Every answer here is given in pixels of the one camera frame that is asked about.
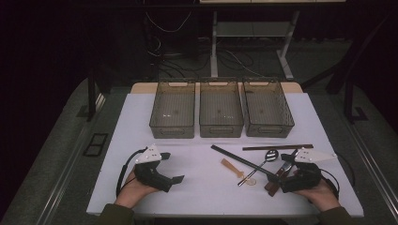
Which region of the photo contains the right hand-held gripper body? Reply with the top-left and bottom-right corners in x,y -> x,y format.
280,147 -> 337,193

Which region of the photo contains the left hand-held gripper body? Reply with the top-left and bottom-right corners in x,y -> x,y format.
134,143 -> 173,193

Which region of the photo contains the brown wooden chopstick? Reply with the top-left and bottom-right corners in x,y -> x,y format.
242,144 -> 314,152
242,143 -> 314,151

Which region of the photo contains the smoky transparent plastic bin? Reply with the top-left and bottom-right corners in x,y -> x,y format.
242,77 -> 296,139
199,77 -> 244,139
148,78 -> 196,140

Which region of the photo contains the metal slotted spoon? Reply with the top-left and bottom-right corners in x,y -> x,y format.
237,149 -> 280,188

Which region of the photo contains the wooden spoon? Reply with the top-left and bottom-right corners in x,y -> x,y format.
220,157 -> 257,187

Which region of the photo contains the person's left hand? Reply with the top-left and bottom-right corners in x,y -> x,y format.
114,171 -> 161,209

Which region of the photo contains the black metal stand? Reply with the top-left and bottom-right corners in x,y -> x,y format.
85,70 -> 99,123
343,80 -> 370,125

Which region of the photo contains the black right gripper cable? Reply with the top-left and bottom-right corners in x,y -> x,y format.
318,152 -> 357,201

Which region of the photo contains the black floor frame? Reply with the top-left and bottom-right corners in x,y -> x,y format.
82,132 -> 109,158

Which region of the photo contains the metal floor rail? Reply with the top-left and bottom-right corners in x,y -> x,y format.
349,120 -> 398,219
37,93 -> 106,225

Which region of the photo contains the tangle of floor cables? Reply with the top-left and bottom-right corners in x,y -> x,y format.
152,46 -> 267,80

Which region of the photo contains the white metal desk frame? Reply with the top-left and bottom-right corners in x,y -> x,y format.
209,10 -> 296,81

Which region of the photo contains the white hanging cable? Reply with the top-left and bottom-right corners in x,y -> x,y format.
145,11 -> 192,34

